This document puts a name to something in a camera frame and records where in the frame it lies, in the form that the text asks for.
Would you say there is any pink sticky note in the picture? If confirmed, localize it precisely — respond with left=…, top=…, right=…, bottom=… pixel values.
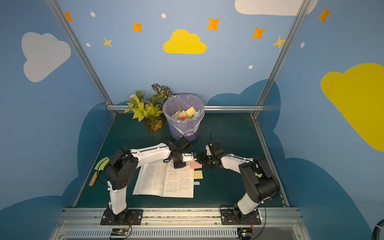
left=190, top=161, right=203, bottom=170

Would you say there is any yellow sticky note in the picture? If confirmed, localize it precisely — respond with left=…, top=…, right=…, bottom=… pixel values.
left=194, top=171, right=203, bottom=180

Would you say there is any paperback book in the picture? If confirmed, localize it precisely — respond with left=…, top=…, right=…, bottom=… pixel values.
left=133, top=161, right=194, bottom=198

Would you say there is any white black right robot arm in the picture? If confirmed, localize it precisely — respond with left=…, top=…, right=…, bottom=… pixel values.
left=197, top=141, right=281, bottom=220

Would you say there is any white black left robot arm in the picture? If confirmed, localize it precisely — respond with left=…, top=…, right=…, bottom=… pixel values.
left=103, top=137, right=195, bottom=219

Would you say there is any purple trash bin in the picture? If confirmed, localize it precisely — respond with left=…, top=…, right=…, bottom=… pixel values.
left=163, top=95, right=205, bottom=142

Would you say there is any green potted plant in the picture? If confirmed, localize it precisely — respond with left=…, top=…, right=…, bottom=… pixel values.
left=124, top=84, right=173, bottom=132

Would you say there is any green toy shovel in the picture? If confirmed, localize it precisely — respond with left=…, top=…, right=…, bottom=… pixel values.
left=89, top=157, right=110, bottom=187

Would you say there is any right circuit board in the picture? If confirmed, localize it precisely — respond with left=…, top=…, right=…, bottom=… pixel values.
left=237, top=228, right=253, bottom=240

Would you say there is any circuit board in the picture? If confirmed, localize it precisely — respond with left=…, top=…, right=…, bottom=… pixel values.
left=237, top=228, right=253, bottom=240
left=110, top=228, right=131, bottom=239

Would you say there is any left circuit board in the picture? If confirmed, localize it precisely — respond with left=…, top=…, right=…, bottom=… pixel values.
left=110, top=228, right=131, bottom=239

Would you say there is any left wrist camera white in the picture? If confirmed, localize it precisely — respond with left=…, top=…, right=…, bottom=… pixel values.
left=182, top=153, right=196, bottom=163

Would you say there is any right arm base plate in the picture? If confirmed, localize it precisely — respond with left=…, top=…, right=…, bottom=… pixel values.
left=219, top=208, right=262, bottom=226

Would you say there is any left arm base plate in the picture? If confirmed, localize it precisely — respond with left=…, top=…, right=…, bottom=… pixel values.
left=100, top=208, right=144, bottom=226

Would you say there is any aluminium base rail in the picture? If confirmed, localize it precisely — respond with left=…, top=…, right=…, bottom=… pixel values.
left=50, top=207, right=310, bottom=240

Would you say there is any aluminium corner frame post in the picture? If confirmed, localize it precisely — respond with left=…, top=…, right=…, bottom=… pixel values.
left=252, top=0, right=317, bottom=120

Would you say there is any left aluminium frame post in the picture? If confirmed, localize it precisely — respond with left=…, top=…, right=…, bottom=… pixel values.
left=46, top=0, right=113, bottom=107

